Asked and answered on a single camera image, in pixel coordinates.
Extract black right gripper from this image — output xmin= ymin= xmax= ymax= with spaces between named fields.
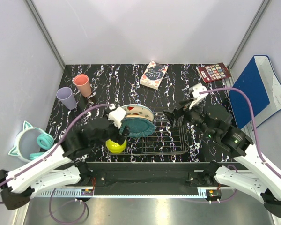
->
xmin=162 ymin=97 xmax=216 ymax=139

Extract teal scalloped plate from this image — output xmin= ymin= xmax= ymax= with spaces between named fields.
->
xmin=120 ymin=118 xmax=155 ymax=138

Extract lilac cup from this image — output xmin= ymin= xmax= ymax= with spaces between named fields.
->
xmin=56 ymin=87 xmax=77 ymax=110

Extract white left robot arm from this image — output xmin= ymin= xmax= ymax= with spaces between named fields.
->
xmin=0 ymin=112 xmax=129 ymax=210

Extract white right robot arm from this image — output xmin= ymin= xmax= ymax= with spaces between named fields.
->
xmin=163 ymin=105 xmax=281 ymax=218

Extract yellow-green bowl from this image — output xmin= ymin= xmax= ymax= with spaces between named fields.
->
xmin=105 ymin=139 xmax=127 ymax=154

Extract beige speckled plate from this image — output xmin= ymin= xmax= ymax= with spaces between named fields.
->
xmin=126 ymin=114 xmax=146 ymax=119

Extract white plate with strawberries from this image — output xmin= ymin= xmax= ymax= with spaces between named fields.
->
xmin=121 ymin=104 xmax=154 ymax=122

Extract floral cover book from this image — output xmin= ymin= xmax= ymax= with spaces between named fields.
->
xmin=140 ymin=61 xmax=169 ymax=90

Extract dark red booklet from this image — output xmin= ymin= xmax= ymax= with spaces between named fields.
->
xmin=197 ymin=63 xmax=231 ymax=83

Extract teal headphones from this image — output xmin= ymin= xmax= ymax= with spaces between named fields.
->
xmin=30 ymin=133 xmax=54 ymax=160

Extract white cat-ear basket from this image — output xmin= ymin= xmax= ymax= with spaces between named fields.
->
xmin=8 ymin=120 xmax=48 ymax=163

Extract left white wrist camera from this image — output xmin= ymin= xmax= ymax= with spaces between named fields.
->
xmin=108 ymin=106 xmax=127 ymax=128

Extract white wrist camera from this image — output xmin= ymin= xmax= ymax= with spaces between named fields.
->
xmin=189 ymin=83 xmax=208 ymax=110
xmin=108 ymin=106 xmax=127 ymax=128

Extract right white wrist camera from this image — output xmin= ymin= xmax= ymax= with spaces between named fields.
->
xmin=189 ymin=83 xmax=208 ymax=110

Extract grey wire dish rack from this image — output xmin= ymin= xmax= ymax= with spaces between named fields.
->
xmin=104 ymin=106 xmax=189 ymax=156

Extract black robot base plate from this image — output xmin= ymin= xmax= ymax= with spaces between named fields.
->
xmin=36 ymin=161 xmax=246 ymax=196

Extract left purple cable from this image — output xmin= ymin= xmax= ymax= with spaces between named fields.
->
xmin=0 ymin=104 xmax=115 ymax=223

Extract blue ring binder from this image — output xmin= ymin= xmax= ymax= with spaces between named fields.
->
xmin=233 ymin=55 xmax=281 ymax=127

